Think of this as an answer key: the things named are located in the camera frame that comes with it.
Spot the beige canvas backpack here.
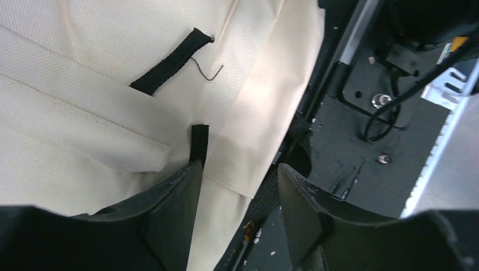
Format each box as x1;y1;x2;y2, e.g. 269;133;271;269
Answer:
1;1;326;270

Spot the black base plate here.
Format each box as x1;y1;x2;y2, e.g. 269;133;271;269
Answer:
215;0;479;271

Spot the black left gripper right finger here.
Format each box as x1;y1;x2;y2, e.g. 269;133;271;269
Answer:
278;164;478;270

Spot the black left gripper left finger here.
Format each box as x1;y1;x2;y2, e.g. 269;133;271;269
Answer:
1;161;202;270

